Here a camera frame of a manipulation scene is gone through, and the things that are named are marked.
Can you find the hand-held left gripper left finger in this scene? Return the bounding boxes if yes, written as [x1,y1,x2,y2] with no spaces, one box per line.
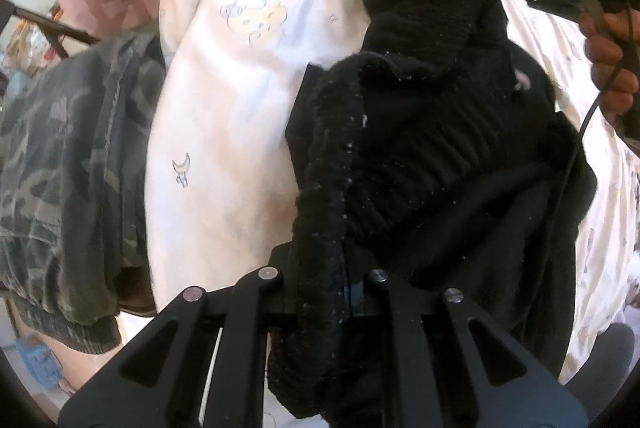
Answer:
[59,243,301,428]

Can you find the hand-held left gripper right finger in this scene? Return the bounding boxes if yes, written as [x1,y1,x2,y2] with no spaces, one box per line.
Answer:
[342,248,591,428]

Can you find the black pants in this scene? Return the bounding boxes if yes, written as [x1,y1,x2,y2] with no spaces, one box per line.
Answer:
[265,0,598,424]

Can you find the person's right hand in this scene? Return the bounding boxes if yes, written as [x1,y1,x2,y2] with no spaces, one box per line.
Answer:
[579,5,640,129]

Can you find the cream bear printed blanket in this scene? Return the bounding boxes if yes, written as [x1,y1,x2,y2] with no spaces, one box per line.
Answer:
[115,0,640,409]

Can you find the small blue box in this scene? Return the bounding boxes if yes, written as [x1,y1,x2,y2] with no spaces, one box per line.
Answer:
[14,337,63,386]

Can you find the camouflage jacket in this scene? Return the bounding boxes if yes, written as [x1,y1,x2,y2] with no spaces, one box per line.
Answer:
[0,30,168,355]

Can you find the grey cloth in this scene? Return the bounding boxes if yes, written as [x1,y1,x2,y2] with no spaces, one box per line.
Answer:
[562,322,637,409]

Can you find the dark folding chair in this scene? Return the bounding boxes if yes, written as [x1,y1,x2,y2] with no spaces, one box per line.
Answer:
[0,0,101,61]

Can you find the black cable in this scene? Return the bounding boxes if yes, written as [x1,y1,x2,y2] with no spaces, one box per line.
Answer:
[550,0,633,259]

